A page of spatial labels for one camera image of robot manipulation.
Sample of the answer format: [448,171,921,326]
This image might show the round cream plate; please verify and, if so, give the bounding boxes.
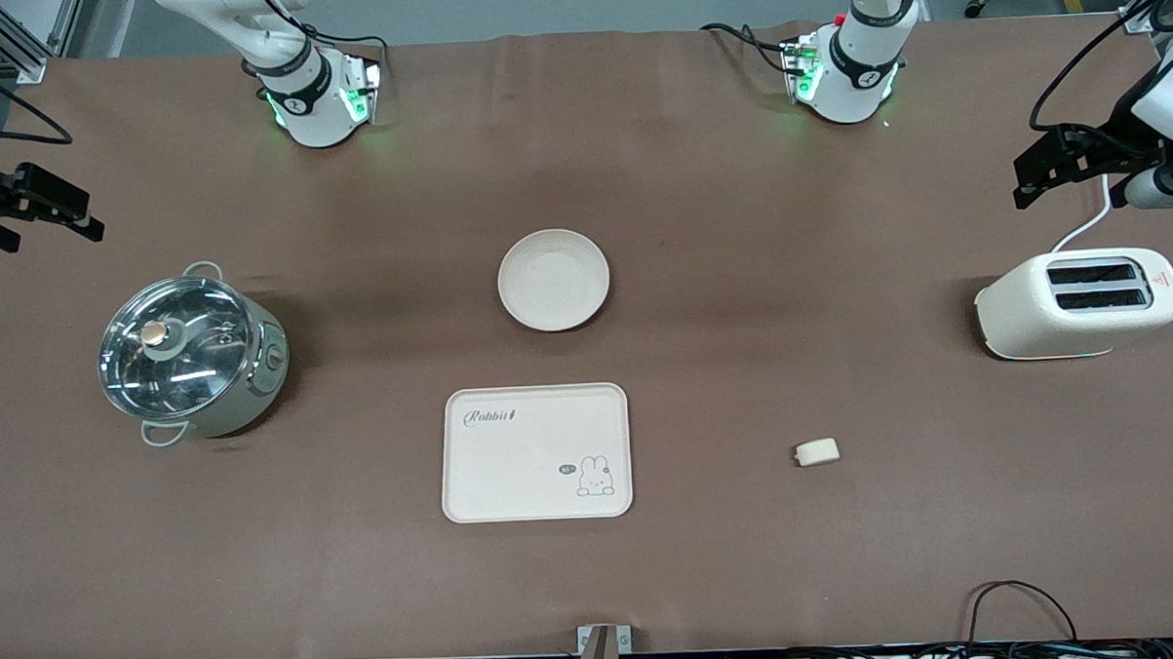
[495,227,613,334]

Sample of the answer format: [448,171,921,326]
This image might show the cream rabbit print tray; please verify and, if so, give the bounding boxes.
[438,381,635,524]

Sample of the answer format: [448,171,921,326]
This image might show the cream two-slot toaster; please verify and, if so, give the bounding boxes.
[972,246,1173,363]

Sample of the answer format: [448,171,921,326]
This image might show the glass pot lid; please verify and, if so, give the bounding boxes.
[95,273,256,423]

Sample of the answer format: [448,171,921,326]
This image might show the pale green electric pot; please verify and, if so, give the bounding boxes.
[95,258,293,450]

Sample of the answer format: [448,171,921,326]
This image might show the brown table cover sheet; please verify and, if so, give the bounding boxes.
[0,10,1173,659]

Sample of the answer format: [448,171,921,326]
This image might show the white toaster power cord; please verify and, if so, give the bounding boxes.
[1047,174,1114,253]

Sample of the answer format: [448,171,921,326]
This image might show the black left base cable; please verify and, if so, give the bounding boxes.
[700,19,796,79]

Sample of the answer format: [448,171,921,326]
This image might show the black looped floor cable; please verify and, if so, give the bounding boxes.
[965,578,1079,647]

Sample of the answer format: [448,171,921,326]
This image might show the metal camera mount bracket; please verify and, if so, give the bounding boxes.
[576,624,632,659]

